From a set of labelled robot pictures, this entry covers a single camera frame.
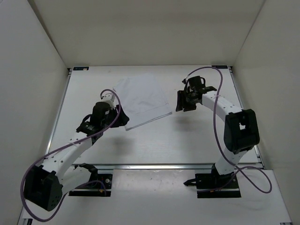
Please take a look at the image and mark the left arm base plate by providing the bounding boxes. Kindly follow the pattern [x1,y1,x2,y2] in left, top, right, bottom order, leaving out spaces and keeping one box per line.
[68,163,113,197]

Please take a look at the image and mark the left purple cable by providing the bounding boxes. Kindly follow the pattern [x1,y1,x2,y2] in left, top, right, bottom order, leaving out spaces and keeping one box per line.
[20,89,122,222]

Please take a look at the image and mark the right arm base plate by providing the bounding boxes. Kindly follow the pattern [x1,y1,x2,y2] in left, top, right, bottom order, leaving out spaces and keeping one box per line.
[183,169,241,199]

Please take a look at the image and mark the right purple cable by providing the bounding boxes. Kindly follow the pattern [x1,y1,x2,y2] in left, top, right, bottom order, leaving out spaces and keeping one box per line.
[185,67,274,195]

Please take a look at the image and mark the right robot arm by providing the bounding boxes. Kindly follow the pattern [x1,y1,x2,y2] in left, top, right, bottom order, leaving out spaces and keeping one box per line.
[176,76,260,188]

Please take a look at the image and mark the purple cable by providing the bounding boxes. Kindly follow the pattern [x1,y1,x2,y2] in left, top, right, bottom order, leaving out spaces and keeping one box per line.
[20,89,122,222]
[185,67,274,195]

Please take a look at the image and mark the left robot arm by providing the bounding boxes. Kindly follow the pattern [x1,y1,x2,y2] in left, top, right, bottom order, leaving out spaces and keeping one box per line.
[21,101,129,211]

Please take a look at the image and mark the blue corner label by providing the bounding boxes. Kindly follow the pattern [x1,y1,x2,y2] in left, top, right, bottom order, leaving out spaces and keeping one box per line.
[212,65,228,69]
[73,67,89,71]

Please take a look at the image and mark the white skirt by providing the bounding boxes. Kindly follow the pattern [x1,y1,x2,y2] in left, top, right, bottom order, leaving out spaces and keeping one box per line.
[113,74,172,131]

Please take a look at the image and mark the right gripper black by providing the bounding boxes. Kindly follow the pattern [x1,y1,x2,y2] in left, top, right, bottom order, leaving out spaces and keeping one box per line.
[176,90,198,113]

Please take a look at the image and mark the left blue corner label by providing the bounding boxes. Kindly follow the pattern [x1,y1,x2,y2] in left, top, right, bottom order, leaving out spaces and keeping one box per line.
[73,67,89,71]

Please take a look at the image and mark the right blue corner label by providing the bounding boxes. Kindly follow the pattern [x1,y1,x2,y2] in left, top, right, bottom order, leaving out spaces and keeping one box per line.
[212,65,228,69]

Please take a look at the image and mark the aluminium front rail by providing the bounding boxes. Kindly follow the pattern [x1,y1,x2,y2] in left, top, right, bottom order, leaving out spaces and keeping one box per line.
[93,164,263,171]

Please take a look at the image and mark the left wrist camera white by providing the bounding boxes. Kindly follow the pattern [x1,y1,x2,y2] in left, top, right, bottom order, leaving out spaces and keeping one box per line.
[100,92,116,109]

